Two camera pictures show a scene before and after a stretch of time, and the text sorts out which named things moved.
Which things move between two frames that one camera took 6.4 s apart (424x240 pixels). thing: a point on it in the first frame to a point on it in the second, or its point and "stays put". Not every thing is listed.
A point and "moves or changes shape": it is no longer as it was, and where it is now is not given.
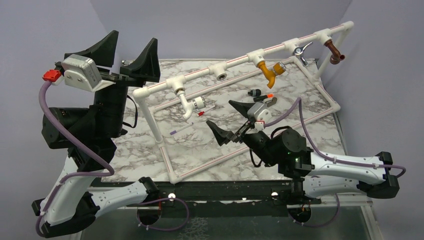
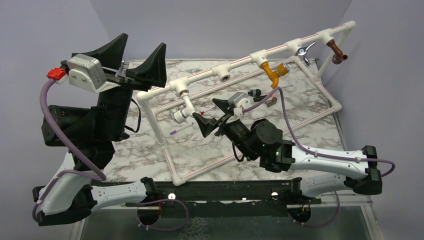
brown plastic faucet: (336, 56) stays put
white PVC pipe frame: (220, 71) stays put
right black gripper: (224, 136) to (208, 126)
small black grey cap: (255, 92) stays put
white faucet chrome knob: (198, 103) moves or changes shape
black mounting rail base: (269, 199) stays put
